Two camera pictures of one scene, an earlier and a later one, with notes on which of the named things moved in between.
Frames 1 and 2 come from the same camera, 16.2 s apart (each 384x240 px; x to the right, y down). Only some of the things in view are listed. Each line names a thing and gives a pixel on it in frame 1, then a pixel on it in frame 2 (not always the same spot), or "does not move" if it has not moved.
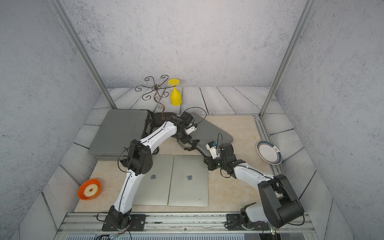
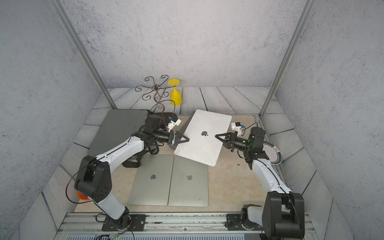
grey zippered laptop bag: [119, 127] does not move
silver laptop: [189, 181] does not move
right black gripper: [210, 163] to [232, 140]
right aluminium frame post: [307, 13] does not move
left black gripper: [186, 140] to [171, 135]
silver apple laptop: [153, 188] does not move
